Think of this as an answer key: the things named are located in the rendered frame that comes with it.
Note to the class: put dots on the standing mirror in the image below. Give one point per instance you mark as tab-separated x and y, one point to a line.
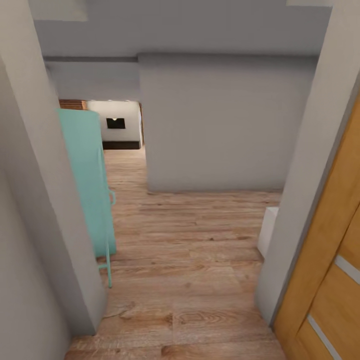
82	135

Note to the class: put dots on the wall mounted tv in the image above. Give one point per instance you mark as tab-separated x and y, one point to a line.
115	123

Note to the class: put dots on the cabinet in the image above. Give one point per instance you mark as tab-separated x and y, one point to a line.
122	145

